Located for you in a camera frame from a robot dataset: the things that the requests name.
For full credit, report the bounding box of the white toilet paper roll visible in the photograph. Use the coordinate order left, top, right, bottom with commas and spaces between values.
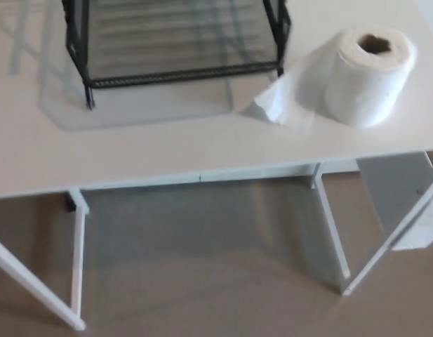
249, 23, 419, 133

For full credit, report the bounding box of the black wire mesh file tray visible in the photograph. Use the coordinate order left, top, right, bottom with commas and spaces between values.
60, 0, 293, 111

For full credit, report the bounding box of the white metal desk leg frame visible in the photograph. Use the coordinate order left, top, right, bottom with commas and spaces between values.
0, 188, 90, 331
309, 164, 433, 296

